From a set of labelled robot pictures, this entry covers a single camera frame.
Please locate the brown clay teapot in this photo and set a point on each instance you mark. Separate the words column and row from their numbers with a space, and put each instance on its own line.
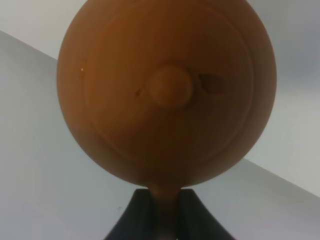
column 166, row 94

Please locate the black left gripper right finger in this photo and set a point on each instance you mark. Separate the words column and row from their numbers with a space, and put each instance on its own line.
column 195, row 222

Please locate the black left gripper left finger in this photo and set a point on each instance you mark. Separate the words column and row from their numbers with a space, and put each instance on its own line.
column 139, row 221

